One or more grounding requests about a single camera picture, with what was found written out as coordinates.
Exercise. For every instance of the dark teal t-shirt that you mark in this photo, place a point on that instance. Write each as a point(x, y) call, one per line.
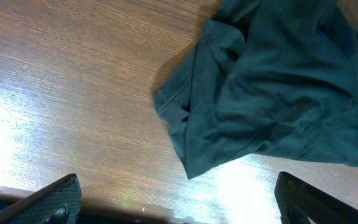
point(276, 78)

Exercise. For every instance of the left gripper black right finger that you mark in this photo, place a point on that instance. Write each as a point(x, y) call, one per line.
point(300, 202)

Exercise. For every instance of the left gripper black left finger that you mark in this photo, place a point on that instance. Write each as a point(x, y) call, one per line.
point(59, 202)

